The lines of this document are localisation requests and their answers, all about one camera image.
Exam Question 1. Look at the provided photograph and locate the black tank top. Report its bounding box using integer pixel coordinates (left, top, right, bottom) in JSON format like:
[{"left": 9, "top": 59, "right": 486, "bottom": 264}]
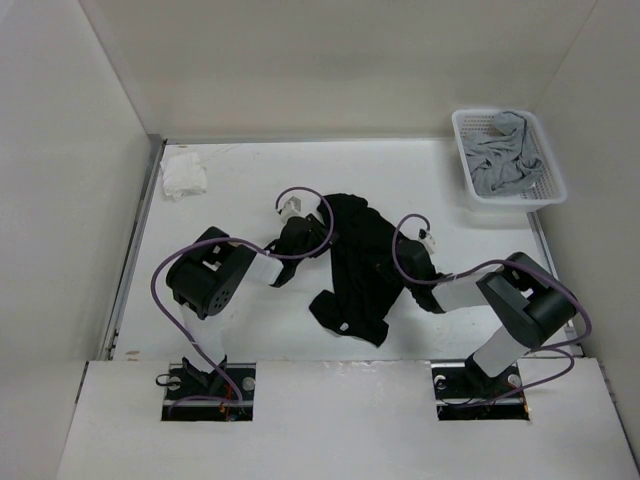
[{"left": 307, "top": 192, "right": 451, "bottom": 347}]

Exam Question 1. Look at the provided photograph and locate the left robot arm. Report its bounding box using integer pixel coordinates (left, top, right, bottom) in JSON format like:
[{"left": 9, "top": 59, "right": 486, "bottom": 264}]
[{"left": 166, "top": 214, "right": 336, "bottom": 320}]

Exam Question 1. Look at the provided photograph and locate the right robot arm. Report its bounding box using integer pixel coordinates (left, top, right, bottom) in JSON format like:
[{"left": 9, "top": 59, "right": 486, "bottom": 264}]
[{"left": 392, "top": 240, "right": 578, "bottom": 396}]

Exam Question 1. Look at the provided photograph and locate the grey tank top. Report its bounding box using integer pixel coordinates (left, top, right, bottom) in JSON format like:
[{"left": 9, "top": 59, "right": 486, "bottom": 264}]
[{"left": 462, "top": 111, "right": 544, "bottom": 197}]

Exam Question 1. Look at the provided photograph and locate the folded white tank top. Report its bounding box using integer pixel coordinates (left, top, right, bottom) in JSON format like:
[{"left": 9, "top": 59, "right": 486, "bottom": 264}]
[{"left": 160, "top": 152, "right": 208, "bottom": 201}]

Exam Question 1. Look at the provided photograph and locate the white plastic basket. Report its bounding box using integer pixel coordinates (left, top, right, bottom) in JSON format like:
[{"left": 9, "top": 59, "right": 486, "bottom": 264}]
[{"left": 451, "top": 108, "right": 567, "bottom": 214}]

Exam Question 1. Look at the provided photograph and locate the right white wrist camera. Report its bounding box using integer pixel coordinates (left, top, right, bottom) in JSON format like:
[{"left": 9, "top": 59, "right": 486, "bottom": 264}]
[{"left": 418, "top": 228, "right": 436, "bottom": 255}]

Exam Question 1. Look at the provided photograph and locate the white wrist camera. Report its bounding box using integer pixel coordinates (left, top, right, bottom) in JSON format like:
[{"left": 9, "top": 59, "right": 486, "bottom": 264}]
[
  {"left": 276, "top": 196, "right": 302, "bottom": 224},
  {"left": 418, "top": 228, "right": 436, "bottom": 255}
]

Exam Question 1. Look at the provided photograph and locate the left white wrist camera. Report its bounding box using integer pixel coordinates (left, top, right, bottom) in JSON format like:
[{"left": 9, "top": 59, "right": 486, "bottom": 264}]
[{"left": 276, "top": 196, "right": 302, "bottom": 224}]

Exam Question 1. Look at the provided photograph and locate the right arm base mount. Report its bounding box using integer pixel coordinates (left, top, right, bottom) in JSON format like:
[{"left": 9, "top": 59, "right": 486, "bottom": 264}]
[{"left": 431, "top": 362, "right": 529, "bottom": 421}]

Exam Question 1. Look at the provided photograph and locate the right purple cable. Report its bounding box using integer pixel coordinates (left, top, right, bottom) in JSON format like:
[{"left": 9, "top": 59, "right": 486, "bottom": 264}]
[{"left": 393, "top": 214, "right": 595, "bottom": 409}]

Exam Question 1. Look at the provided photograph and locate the purple cable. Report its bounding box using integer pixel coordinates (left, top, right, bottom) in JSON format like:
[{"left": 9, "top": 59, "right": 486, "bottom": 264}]
[
  {"left": 393, "top": 214, "right": 595, "bottom": 409},
  {"left": 150, "top": 186, "right": 335, "bottom": 419}
]

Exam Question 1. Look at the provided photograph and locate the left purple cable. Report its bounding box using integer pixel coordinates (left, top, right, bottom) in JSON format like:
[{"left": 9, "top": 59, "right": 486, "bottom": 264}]
[{"left": 150, "top": 186, "right": 335, "bottom": 419}]

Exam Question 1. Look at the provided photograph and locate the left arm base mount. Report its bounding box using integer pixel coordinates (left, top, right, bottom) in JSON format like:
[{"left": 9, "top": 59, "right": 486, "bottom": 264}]
[{"left": 155, "top": 357, "right": 256, "bottom": 423}]

